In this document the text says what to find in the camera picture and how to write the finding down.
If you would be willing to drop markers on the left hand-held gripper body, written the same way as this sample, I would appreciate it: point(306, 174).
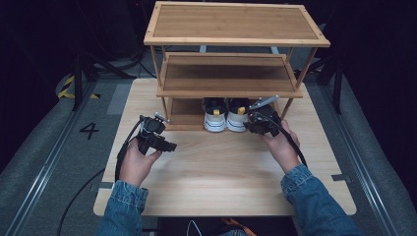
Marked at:
point(150, 131)

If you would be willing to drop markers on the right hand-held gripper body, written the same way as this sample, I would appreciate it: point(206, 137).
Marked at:
point(268, 119)

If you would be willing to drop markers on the white and navy sneaker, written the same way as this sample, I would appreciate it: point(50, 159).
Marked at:
point(215, 119)
point(237, 121)

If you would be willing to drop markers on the wooden shoe rack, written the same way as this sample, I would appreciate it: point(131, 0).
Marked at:
point(229, 23)

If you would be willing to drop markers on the person's right hand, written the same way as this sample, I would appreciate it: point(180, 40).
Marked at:
point(285, 147)

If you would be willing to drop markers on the person's left hand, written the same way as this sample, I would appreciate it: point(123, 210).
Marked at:
point(134, 167)

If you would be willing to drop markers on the grey tape strip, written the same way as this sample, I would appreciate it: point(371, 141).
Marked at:
point(105, 185)
point(341, 178)

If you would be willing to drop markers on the black metal stand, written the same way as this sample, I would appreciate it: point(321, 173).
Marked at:
point(337, 82)
point(78, 82)

